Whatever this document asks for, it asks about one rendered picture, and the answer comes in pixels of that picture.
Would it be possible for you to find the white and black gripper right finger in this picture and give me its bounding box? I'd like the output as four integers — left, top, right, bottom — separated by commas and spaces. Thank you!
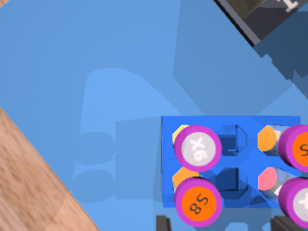
270, 216, 305, 231

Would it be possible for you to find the blue bench mat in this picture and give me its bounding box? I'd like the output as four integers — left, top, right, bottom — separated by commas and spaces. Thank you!
0, 0, 308, 231

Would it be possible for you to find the blue tube rack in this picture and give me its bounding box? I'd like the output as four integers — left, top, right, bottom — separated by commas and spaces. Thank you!
161, 115, 301, 208

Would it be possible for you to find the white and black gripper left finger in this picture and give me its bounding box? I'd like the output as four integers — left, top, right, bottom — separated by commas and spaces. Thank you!
156, 215, 172, 231

